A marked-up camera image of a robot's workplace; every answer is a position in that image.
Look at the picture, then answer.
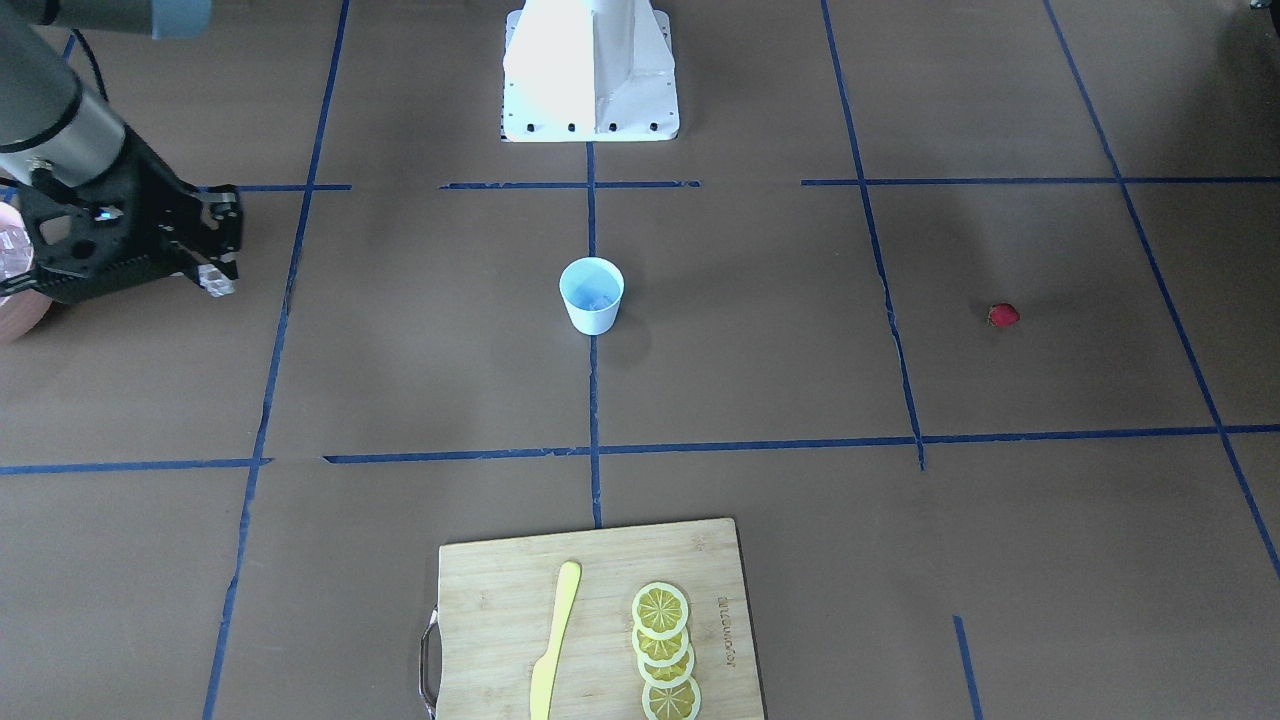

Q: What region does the pink bowl with ice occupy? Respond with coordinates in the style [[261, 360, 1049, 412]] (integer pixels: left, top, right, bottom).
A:
[[1, 202, 52, 345]]

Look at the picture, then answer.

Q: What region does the yellow plastic knife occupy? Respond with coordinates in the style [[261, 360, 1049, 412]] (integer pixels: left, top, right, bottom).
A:
[[529, 560, 582, 719]]

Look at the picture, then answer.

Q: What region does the light blue plastic cup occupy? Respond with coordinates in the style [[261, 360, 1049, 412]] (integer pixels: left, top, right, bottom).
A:
[[559, 258, 626, 336]]

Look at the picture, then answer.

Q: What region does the clear ice cube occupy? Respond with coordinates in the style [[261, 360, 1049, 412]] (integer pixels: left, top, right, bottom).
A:
[[197, 264, 236, 299]]

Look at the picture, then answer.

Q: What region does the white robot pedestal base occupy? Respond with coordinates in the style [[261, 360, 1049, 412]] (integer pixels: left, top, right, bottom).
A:
[[500, 1, 681, 143]]

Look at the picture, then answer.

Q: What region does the bamboo cutting board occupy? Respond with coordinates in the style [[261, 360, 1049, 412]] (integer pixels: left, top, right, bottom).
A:
[[419, 518, 767, 719]]

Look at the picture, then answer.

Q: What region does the red strawberry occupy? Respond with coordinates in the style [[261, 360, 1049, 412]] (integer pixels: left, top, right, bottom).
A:
[[987, 304, 1021, 328]]

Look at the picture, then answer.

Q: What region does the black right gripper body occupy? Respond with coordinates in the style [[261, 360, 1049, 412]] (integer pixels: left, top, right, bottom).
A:
[[1, 129, 209, 304]]

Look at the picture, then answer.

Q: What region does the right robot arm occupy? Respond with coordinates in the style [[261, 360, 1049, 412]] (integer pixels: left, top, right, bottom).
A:
[[1, 1, 244, 304]]

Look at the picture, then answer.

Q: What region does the bottom lemon slice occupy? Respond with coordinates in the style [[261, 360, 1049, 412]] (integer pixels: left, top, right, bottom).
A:
[[641, 678, 701, 720]]

